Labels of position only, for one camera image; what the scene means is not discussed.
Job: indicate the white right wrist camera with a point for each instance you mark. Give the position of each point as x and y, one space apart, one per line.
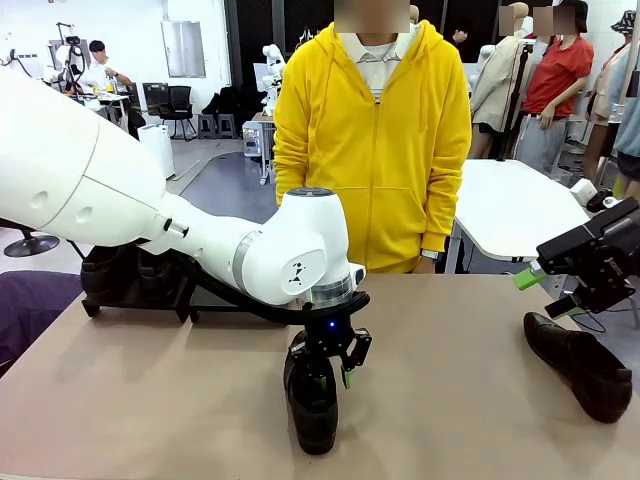
582 190

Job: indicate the mannequin in red shirt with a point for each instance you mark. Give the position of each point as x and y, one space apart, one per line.
557 75

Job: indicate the person with black hair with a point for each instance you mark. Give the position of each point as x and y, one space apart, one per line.
462 37

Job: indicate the black bag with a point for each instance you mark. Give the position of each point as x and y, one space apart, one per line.
225 100

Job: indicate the person's right forearm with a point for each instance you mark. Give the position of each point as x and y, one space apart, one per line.
287 185

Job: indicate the mannequin in beige coat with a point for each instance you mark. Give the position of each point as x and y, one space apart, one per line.
500 85

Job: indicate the small white background robot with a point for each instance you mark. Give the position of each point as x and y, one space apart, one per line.
272 55

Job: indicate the person's left hand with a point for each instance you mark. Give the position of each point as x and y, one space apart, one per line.
427 267

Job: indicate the seated person in white shirt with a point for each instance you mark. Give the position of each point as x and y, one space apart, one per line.
95 72

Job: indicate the grey plastic stool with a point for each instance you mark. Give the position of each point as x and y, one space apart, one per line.
226 125
207 125

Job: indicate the black round-base stand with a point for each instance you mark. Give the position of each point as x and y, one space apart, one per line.
30 246

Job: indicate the computer tower with lights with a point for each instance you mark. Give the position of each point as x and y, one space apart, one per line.
252 140

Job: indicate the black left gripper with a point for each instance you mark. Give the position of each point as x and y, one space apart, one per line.
327 340

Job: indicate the white table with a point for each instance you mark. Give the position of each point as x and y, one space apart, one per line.
510 200

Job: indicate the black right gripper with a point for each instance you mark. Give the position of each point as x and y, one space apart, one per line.
600 255

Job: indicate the black office chair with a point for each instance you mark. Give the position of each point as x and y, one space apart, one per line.
179 102

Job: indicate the white work desk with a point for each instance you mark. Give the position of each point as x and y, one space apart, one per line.
112 100

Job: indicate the purple cloth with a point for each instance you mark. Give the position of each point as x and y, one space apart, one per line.
30 310

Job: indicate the person in yellow hoodie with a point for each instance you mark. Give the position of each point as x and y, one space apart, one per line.
380 150

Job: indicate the white air purifier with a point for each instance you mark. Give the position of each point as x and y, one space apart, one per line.
157 145

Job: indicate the person's left forearm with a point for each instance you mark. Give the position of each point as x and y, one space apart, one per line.
445 210

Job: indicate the grey wall panel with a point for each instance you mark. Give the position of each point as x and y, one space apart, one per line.
182 50

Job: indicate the silver wrist watch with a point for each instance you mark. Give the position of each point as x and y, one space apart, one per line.
432 255

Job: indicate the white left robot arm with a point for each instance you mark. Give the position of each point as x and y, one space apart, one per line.
75 165

